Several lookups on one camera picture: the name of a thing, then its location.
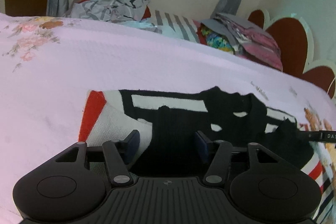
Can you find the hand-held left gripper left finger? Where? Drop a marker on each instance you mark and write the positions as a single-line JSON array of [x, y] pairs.
[[132, 144]]

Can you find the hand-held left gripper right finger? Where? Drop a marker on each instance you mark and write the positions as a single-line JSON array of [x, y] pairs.
[[200, 146]]

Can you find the striped knit sweater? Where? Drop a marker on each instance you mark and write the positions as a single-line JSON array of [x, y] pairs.
[[113, 119]]

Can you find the stack of folded pink clothes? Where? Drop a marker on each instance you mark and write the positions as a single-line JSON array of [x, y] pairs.
[[252, 40]]

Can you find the pile of grey clothes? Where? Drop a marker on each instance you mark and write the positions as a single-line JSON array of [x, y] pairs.
[[105, 7]]

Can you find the pink floral bed sheet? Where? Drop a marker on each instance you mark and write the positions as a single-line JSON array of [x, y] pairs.
[[105, 61]]

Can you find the red and white headboard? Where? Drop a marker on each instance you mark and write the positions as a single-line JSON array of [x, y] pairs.
[[288, 45]]

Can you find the colourful patterned cloth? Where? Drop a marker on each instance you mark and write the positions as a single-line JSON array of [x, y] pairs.
[[219, 40]]

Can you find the grey striped cloth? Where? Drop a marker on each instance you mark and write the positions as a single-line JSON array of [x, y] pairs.
[[170, 26]]

